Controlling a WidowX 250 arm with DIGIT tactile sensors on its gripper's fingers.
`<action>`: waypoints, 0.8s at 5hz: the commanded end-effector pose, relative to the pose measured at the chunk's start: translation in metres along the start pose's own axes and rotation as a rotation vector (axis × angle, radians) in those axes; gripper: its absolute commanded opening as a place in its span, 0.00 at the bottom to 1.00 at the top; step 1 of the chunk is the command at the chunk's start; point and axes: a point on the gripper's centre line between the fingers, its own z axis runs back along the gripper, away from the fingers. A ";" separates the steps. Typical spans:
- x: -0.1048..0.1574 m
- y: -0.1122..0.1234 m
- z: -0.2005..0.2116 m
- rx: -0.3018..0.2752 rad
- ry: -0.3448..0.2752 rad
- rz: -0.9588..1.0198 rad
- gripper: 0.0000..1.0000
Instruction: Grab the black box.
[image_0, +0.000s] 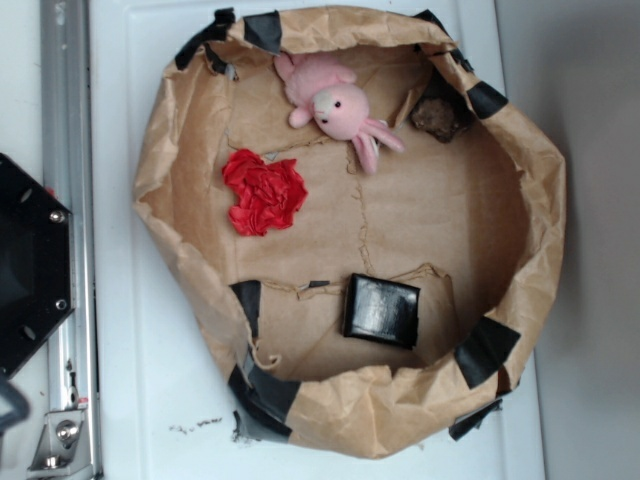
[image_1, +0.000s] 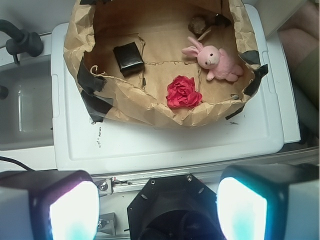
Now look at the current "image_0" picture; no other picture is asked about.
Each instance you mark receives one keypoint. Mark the black box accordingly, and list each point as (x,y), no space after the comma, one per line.
(381,311)

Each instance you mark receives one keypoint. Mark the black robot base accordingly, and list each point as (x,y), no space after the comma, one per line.
(36,281)

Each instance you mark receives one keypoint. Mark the red crumpled paper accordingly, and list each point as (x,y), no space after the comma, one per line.
(269,195)

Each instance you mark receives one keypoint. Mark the pink plush bunny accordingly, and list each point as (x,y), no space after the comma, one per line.
(324,90)

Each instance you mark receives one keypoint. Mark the brown paper bin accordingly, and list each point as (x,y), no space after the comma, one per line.
(477,224)

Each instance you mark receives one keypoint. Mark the brown rock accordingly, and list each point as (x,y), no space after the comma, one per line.
(441,119)

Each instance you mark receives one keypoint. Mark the aluminium rail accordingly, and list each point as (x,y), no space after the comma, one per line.
(67,168)

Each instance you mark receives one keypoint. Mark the metal corner bracket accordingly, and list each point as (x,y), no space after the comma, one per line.
(63,449)

